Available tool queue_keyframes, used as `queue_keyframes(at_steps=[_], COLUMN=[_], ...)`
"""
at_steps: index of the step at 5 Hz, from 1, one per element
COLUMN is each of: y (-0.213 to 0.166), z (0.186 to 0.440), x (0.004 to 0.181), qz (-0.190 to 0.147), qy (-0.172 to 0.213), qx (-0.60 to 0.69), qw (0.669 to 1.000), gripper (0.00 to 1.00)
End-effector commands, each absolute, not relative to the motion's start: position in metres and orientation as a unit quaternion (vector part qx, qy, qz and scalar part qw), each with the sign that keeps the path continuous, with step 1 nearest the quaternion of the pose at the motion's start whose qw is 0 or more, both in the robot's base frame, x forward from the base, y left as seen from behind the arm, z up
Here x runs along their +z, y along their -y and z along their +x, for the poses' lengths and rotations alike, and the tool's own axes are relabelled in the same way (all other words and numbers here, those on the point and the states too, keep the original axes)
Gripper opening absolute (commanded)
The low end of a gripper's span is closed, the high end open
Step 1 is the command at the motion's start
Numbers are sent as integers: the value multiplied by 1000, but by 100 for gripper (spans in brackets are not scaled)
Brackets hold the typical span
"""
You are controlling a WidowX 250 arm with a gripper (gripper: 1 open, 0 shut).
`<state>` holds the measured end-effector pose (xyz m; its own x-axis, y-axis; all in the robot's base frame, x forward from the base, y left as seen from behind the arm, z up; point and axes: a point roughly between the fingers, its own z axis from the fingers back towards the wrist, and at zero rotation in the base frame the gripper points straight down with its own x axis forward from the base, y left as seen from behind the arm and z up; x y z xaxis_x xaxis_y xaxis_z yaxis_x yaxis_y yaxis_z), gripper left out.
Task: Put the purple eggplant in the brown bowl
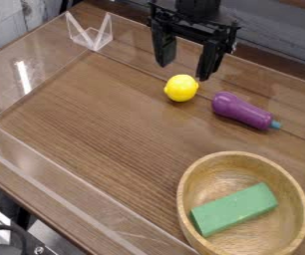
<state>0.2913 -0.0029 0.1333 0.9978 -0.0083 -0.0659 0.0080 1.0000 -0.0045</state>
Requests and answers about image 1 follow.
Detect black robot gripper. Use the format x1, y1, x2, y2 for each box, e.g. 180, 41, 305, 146
148, 0, 240, 81

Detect purple toy eggplant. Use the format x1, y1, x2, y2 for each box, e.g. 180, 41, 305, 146
210, 92, 280, 130

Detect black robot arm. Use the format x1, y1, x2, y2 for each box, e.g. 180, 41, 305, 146
148, 0, 240, 81

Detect brown wooden bowl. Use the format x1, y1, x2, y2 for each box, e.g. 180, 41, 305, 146
176, 151, 305, 255

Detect yellow toy lemon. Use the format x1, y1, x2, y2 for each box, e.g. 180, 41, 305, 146
162, 75, 198, 103

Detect clear acrylic tray walls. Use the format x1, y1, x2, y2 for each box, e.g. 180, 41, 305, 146
0, 15, 305, 255

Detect green rectangular block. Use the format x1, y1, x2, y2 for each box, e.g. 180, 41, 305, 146
188, 182, 277, 237

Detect clear acrylic corner bracket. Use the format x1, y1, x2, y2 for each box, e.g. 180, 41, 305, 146
65, 12, 113, 52

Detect black cable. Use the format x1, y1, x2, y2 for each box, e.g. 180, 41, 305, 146
0, 224, 29, 255

